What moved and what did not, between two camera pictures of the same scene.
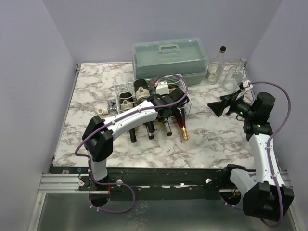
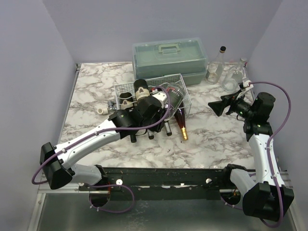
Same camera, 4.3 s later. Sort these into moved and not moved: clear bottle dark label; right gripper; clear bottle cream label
Moved: clear bottle dark label
Not moved: right gripper; clear bottle cream label
